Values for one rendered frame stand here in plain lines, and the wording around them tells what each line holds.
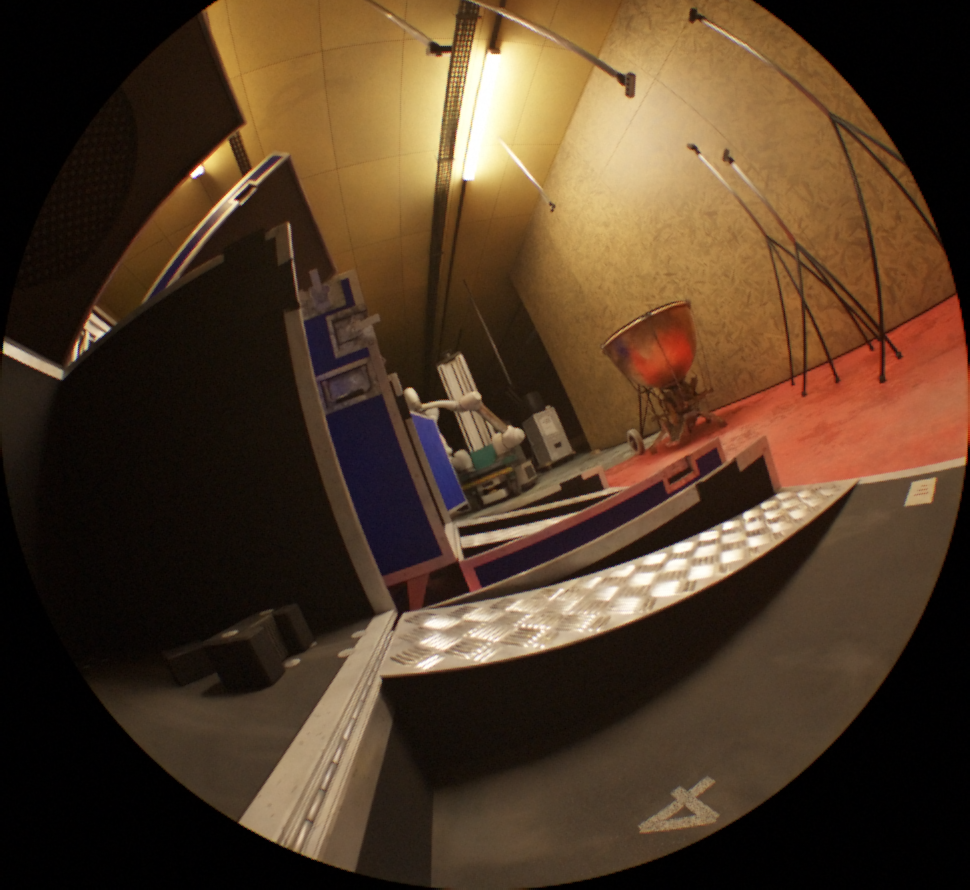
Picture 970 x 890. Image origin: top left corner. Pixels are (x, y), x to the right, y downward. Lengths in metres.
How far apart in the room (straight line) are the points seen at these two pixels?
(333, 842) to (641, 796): 0.22
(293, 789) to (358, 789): 0.05
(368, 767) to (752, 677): 0.34
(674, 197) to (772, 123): 1.11
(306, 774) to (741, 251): 2.94
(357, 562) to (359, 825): 0.40
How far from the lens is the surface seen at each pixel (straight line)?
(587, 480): 1.77
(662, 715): 0.39
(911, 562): 0.50
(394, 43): 3.09
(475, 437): 3.97
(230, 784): 0.29
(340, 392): 0.86
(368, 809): 0.29
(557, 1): 3.49
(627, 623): 0.37
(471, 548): 0.88
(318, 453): 0.56
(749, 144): 2.83
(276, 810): 0.25
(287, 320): 0.67
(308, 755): 0.28
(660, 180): 3.26
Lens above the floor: 0.32
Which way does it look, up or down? 11 degrees up
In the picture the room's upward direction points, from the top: 23 degrees counter-clockwise
